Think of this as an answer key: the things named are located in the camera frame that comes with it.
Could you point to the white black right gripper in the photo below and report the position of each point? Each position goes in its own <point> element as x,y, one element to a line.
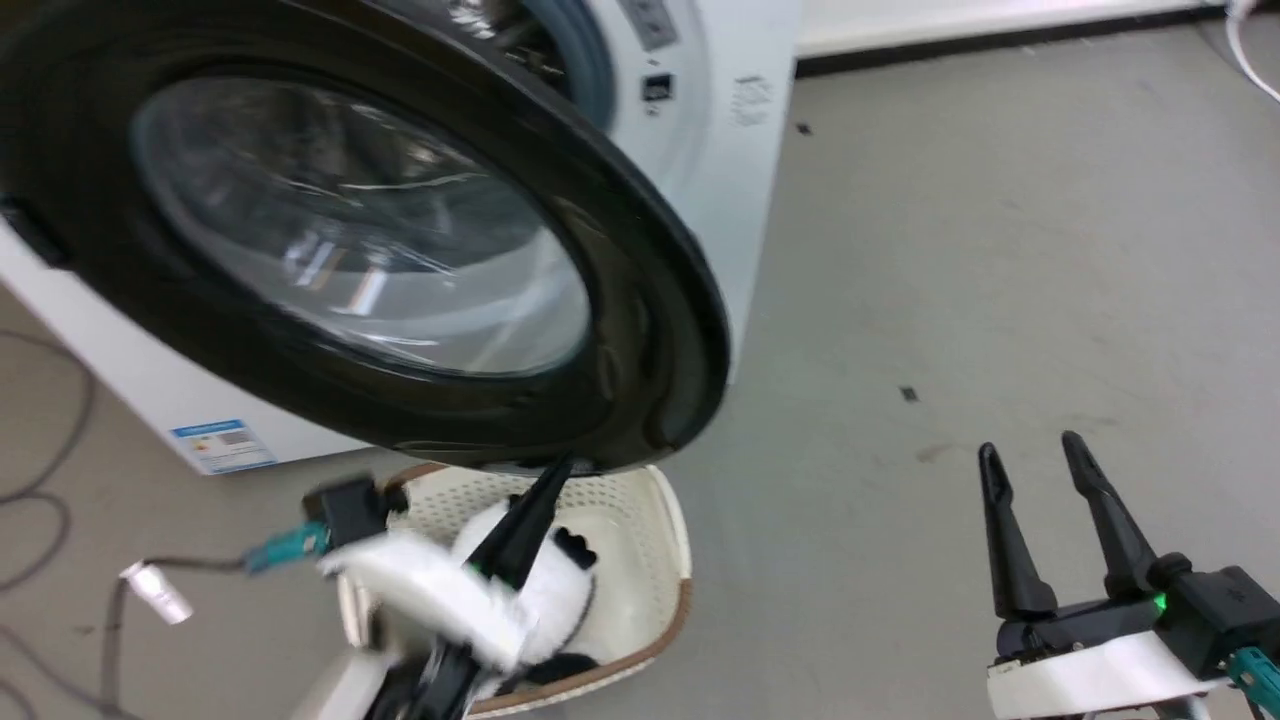
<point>1090,675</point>

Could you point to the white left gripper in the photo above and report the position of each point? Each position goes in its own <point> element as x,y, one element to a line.
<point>420,590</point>

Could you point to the black round glass washer door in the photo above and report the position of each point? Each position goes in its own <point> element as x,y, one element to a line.
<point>640,330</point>

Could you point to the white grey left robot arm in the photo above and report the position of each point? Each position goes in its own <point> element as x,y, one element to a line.
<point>330,695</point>

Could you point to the white front-load washing machine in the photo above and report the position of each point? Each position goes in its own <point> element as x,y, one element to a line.
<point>130,370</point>

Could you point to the black and white panda plush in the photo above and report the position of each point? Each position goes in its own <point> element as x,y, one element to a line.
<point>562,600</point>

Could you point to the cream laundry basket brown rim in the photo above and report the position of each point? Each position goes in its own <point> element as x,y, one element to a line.
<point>650,560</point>

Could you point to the blue energy label sticker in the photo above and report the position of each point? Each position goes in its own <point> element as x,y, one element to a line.
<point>224,446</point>

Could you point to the grey rubber drum gasket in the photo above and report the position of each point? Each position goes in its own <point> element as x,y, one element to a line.
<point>590,60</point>

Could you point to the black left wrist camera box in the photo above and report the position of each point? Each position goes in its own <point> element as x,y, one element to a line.
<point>352,510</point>

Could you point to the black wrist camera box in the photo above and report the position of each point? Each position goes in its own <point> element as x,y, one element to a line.
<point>352,510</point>
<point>1225,610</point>

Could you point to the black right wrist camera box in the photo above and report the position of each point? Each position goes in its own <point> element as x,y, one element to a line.
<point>1225,610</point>

